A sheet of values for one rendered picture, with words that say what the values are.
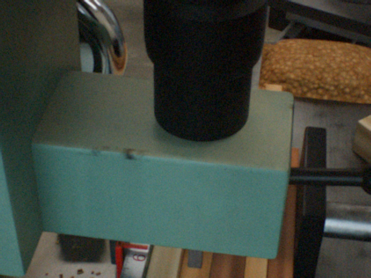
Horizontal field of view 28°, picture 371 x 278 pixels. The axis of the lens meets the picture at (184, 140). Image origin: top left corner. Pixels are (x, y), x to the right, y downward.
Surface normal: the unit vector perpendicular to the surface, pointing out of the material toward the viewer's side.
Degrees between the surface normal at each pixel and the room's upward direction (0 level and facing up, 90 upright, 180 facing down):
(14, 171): 90
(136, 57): 0
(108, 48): 83
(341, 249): 0
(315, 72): 35
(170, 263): 0
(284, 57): 26
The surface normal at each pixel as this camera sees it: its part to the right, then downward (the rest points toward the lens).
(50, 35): 0.99, 0.11
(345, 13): 0.01, -0.76
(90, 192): -0.14, 0.64
